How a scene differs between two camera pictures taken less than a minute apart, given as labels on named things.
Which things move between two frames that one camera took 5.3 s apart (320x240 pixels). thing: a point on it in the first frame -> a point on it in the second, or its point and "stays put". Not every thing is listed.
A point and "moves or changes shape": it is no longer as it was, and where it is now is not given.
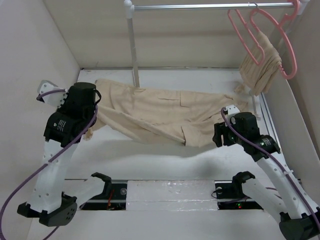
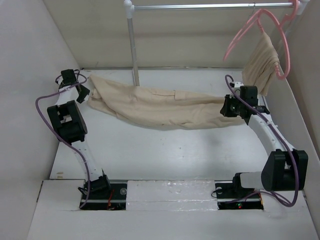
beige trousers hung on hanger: [260, 65] stays put
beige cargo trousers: [188, 117] moves or changes shape
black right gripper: [221, 128] -> [225, 110]
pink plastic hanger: [245, 23] -> [255, 16]
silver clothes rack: [129, 7] stays put
